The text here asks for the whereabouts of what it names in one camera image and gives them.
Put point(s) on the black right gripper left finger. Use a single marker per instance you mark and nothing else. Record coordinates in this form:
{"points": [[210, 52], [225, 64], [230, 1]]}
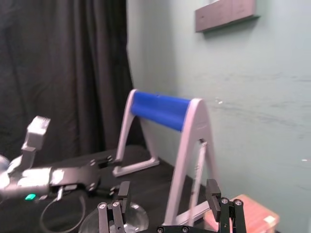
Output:
{"points": [[123, 194]]}

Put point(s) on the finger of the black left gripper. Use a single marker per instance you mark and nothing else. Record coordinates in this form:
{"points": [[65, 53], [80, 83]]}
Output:
{"points": [[108, 161], [104, 191]]}

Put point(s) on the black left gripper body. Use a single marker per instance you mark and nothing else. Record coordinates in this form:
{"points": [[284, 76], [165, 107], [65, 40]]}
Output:
{"points": [[77, 176]]}

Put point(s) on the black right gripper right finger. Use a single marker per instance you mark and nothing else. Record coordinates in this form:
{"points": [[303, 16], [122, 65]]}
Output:
{"points": [[213, 196]]}

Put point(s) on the clear glass beaker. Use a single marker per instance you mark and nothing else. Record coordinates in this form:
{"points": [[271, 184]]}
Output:
{"points": [[138, 218]]}

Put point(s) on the grey rack with blue roller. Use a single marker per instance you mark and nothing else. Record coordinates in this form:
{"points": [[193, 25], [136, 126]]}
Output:
{"points": [[158, 110]]}

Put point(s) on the black table cloth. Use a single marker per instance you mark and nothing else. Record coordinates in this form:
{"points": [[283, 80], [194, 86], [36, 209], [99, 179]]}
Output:
{"points": [[150, 179]]}

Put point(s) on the red orange box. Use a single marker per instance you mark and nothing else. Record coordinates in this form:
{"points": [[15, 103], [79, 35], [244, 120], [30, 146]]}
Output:
{"points": [[252, 213]]}

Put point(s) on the black curtain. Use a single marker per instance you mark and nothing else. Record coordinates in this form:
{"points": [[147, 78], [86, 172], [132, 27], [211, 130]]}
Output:
{"points": [[63, 72]]}

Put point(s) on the grey wall-mounted panel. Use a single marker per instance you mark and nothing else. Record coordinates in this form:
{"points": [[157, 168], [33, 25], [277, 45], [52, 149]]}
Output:
{"points": [[223, 14]]}

